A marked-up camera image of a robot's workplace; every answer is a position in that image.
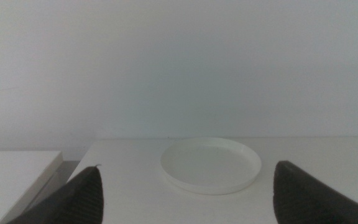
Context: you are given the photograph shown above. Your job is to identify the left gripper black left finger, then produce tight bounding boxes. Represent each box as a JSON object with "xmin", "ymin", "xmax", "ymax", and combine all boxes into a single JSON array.
[{"xmin": 6, "ymin": 164, "xmax": 104, "ymax": 224}]

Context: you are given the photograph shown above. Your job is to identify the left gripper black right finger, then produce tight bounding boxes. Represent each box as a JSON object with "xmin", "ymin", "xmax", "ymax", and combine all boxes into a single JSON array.
[{"xmin": 273, "ymin": 160, "xmax": 358, "ymax": 224}]

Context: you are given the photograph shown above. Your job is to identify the white shallow bowl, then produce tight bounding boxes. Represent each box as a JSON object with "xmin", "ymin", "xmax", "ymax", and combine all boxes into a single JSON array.
[{"xmin": 160, "ymin": 137, "xmax": 262, "ymax": 196}]

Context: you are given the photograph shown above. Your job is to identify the white side table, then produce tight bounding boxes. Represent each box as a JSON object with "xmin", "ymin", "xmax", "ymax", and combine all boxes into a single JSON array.
[{"xmin": 0, "ymin": 151, "xmax": 64, "ymax": 224}]

